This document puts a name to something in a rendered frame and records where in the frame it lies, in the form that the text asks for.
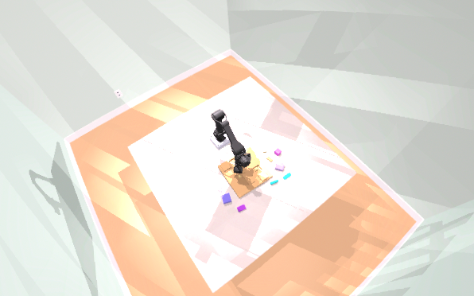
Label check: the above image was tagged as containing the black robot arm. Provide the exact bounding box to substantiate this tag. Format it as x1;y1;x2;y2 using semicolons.
211;109;251;168

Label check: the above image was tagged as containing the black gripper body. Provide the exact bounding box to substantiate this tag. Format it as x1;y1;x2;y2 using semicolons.
233;158;243;173

